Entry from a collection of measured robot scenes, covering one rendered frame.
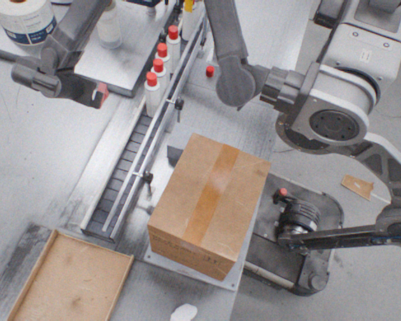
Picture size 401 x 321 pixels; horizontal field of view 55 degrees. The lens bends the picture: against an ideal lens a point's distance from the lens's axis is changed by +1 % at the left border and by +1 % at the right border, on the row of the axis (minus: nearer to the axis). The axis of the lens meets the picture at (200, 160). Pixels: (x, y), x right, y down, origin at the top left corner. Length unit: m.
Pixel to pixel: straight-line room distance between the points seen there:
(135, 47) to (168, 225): 0.87
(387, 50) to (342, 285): 1.62
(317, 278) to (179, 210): 1.02
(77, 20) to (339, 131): 0.58
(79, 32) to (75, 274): 0.71
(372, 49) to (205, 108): 0.82
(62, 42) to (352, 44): 0.59
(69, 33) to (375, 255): 1.97
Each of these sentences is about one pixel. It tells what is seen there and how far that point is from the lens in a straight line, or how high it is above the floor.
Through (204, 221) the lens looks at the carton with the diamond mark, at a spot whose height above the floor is 1.12.
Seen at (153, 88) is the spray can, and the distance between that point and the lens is 1.27.
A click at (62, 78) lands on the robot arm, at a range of 0.95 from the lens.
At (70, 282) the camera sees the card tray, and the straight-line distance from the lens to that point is 1.26.
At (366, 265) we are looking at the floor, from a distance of 2.35.
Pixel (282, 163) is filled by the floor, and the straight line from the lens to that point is 2.40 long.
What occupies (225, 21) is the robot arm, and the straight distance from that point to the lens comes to 0.77.
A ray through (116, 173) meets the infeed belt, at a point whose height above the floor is 0.88.
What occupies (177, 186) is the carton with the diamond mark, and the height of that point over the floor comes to 1.12.
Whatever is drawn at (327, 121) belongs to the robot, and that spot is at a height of 1.45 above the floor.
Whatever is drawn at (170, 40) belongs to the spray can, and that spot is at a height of 1.05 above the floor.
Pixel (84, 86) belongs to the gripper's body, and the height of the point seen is 1.25.
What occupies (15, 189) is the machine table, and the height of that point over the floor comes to 0.83.
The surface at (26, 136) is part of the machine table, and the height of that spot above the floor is 0.83.
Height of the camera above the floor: 2.04
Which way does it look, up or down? 62 degrees down
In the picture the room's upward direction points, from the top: 9 degrees clockwise
